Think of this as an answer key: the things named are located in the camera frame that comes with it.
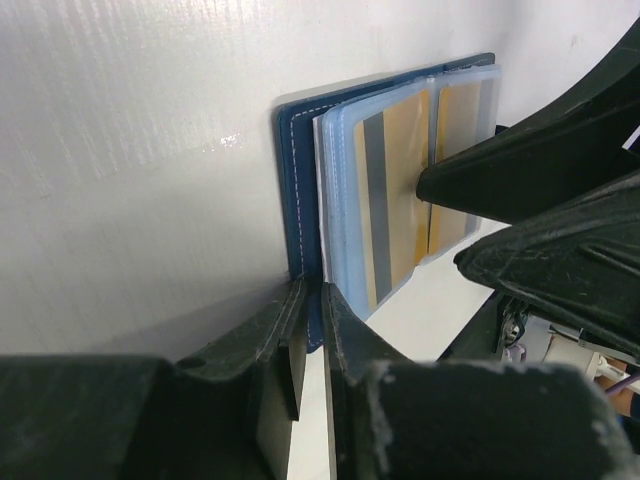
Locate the blue leather card holder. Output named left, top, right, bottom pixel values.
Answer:
left=271, top=52, right=496, bottom=353

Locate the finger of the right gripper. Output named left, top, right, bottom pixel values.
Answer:
left=416, top=23, right=639, bottom=224
left=454, top=173, right=639, bottom=356

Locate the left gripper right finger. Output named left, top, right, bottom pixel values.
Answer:
left=322, top=284, right=639, bottom=479

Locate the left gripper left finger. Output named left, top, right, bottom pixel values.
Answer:
left=124, top=280, right=308, bottom=479

